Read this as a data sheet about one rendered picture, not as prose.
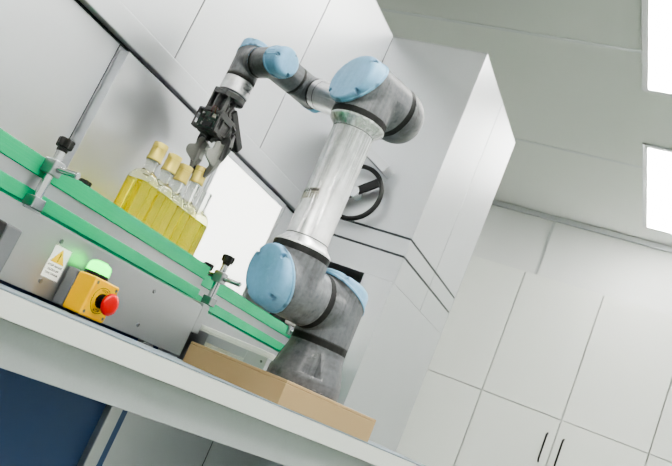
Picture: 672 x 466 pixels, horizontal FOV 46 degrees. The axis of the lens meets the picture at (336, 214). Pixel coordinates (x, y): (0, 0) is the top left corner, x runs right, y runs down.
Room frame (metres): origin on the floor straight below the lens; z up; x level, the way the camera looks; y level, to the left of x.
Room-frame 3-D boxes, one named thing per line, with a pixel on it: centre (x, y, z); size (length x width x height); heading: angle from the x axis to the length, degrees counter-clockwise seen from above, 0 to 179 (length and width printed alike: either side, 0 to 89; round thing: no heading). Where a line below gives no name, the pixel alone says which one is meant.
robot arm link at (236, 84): (1.86, 0.35, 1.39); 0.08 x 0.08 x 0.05
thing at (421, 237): (2.95, -0.26, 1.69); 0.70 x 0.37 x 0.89; 153
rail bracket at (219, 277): (1.85, 0.21, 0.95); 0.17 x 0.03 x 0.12; 63
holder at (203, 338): (1.92, 0.09, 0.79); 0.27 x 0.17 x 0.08; 63
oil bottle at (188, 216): (1.88, 0.34, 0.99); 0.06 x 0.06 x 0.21; 62
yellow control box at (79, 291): (1.44, 0.35, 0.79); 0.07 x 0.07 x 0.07; 63
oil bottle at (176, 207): (1.83, 0.37, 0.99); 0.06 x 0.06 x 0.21; 63
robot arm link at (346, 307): (1.58, -0.07, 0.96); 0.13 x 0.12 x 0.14; 131
